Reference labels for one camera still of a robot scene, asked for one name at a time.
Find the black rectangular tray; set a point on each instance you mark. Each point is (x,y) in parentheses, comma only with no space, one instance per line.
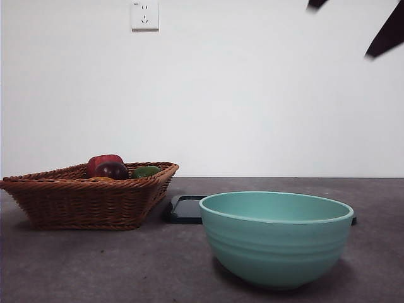
(184,210)

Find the red bell pepper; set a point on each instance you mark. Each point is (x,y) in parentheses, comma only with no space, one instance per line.
(101,159)

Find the white wall power socket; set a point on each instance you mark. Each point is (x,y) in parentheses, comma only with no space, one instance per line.
(145,15)

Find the teal ribbed bowl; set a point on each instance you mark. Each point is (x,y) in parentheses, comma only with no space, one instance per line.
(276,249)

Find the dark purple round fruit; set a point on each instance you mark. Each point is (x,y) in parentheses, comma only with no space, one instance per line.
(111,170)

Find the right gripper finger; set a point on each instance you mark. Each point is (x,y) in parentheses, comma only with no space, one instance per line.
(317,3)
(388,34)

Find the brown wicker basket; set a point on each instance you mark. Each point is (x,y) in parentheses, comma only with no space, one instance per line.
(79,205)

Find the green fruit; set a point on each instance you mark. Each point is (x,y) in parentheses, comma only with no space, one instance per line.
(144,172)

